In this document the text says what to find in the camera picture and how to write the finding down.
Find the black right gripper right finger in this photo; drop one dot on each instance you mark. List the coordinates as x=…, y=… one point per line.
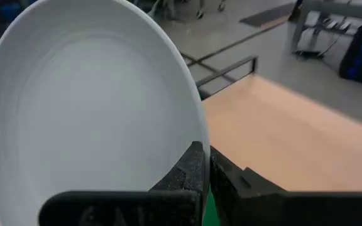
x=294, y=210

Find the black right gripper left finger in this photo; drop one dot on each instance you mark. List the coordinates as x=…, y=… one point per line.
x=121, y=207

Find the green table mat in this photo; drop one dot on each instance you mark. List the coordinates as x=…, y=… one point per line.
x=210, y=215

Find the grey metal table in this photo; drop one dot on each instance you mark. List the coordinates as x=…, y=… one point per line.
x=300, y=25

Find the black floor mat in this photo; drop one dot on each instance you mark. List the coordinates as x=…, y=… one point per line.
x=266, y=15

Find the wooden shelf with black frame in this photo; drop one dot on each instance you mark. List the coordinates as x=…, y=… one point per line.
x=278, y=132

